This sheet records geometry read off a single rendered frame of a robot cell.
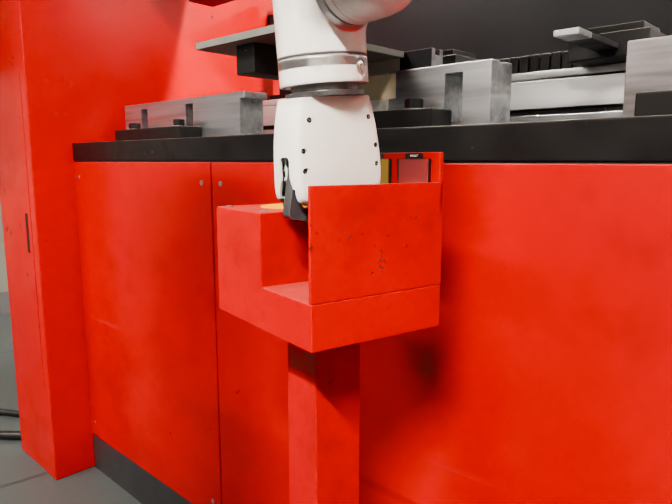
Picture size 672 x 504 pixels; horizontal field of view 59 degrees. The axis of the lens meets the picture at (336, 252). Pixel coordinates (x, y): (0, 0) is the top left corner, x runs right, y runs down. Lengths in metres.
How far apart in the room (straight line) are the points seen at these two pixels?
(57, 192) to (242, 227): 1.05
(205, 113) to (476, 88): 0.66
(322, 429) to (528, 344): 0.26
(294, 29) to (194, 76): 1.30
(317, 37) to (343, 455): 0.44
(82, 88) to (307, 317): 1.24
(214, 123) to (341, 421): 0.81
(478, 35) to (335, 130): 1.00
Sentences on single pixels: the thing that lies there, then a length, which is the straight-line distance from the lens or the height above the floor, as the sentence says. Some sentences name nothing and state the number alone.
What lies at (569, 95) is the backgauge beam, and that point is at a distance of 1.10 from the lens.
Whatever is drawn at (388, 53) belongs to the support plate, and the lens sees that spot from 0.95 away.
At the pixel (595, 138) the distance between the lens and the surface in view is 0.68.
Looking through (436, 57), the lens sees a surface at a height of 0.99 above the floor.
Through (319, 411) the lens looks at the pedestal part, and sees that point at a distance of 0.65.
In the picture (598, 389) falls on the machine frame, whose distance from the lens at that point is 0.72.
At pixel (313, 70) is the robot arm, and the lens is 0.54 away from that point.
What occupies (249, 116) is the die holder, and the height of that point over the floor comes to 0.92.
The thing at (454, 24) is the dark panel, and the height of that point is 1.16.
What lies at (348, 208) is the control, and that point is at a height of 0.79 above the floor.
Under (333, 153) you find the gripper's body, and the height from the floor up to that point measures 0.84.
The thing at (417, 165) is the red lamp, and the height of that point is 0.83.
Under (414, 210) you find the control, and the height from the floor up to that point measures 0.78.
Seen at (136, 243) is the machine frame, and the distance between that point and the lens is 1.39.
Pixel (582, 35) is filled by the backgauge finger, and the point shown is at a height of 1.00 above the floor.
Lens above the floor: 0.83
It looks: 9 degrees down
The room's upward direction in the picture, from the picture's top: straight up
